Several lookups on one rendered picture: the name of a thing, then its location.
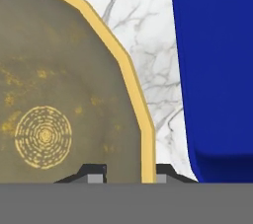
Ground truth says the blue cabinet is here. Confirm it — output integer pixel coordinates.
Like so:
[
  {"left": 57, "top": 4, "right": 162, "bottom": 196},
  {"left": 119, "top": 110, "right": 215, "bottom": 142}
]
[{"left": 168, "top": 0, "right": 253, "bottom": 185}]

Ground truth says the round gold-rimmed brown tray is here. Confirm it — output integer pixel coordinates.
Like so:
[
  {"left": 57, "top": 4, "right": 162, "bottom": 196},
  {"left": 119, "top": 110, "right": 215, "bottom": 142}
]
[{"left": 0, "top": 0, "right": 157, "bottom": 185}]

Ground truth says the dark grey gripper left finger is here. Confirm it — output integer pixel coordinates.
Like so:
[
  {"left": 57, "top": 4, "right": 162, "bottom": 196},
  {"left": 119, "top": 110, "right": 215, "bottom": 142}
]
[{"left": 54, "top": 164, "right": 108, "bottom": 185}]

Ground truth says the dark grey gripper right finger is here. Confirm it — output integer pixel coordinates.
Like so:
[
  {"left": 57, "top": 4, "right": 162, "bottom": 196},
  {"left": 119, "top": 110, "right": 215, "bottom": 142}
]
[{"left": 155, "top": 164, "right": 198, "bottom": 185}]

